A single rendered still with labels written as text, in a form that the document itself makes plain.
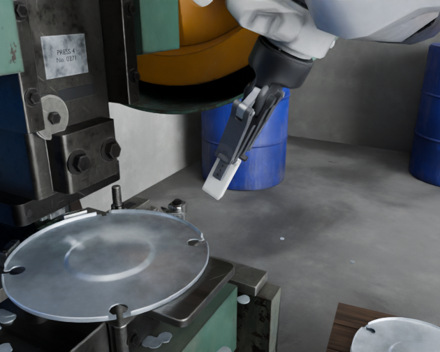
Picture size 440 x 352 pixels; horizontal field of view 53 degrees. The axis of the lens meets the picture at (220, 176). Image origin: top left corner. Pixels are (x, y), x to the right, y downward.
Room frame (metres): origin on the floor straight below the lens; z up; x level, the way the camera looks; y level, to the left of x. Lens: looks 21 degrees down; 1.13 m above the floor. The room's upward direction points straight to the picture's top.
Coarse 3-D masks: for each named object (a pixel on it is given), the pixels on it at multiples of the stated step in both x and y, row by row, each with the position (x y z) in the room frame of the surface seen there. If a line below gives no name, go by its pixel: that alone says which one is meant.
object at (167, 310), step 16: (208, 272) 0.52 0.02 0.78; (224, 272) 0.52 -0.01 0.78; (192, 288) 0.48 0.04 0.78; (208, 288) 0.48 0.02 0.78; (176, 304) 0.45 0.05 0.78; (192, 304) 0.45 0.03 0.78; (112, 320) 0.49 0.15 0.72; (128, 320) 0.50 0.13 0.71; (144, 320) 0.53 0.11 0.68; (160, 320) 0.43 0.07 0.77; (176, 320) 0.42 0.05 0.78; (192, 320) 0.43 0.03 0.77; (112, 336) 0.50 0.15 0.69; (128, 336) 0.50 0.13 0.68; (144, 336) 0.53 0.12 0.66
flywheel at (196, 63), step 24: (192, 0) 0.95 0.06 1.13; (216, 0) 0.89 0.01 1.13; (192, 24) 0.92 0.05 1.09; (216, 24) 0.89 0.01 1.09; (192, 48) 0.90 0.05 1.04; (216, 48) 0.85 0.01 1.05; (240, 48) 0.83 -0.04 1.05; (144, 72) 0.93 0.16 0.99; (168, 72) 0.90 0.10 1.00; (192, 72) 0.88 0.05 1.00; (216, 72) 0.85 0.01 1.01; (240, 72) 0.90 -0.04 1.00
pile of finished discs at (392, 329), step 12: (372, 324) 0.89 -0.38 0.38; (384, 324) 0.89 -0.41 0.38; (396, 324) 0.89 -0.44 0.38; (408, 324) 0.89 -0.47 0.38; (420, 324) 0.89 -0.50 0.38; (360, 336) 0.84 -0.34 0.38; (372, 336) 0.84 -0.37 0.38; (384, 336) 0.84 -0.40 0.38; (396, 336) 0.84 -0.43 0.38; (408, 336) 0.84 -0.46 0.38; (420, 336) 0.84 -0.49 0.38; (432, 336) 0.84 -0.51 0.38; (360, 348) 0.81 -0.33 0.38; (372, 348) 0.81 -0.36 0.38; (384, 348) 0.81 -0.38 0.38; (396, 348) 0.80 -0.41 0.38; (408, 348) 0.80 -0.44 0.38; (420, 348) 0.80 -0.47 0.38; (432, 348) 0.81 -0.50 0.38
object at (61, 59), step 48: (48, 0) 0.56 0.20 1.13; (96, 0) 0.64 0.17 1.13; (48, 48) 0.55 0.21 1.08; (96, 48) 0.63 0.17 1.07; (48, 96) 0.53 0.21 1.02; (96, 96) 0.62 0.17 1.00; (0, 144) 0.54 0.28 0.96; (48, 144) 0.53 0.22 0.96; (96, 144) 0.57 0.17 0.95; (48, 192) 0.53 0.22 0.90
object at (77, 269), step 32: (64, 224) 0.65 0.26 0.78; (96, 224) 0.65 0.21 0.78; (128, 224) 0.65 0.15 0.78; (160, 224) 0.65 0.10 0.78; (192, 224) 0.64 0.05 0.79; (32, 256) 0.55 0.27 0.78; (64, 256) 0.55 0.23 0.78; (96, 256) 0.54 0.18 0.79; (128, 256) 0.54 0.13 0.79; (160, 256) 0.55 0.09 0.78; (192, 256) 0.55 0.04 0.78; (32, 288) 0.48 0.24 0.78; (64, 288) 0.48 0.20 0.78; (96, 288) 0.48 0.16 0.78; (128, 288) 0.48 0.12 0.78; (160, 288) 0.48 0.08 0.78; (64, 320) 0.41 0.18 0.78; (96, 320) 0.41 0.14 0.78
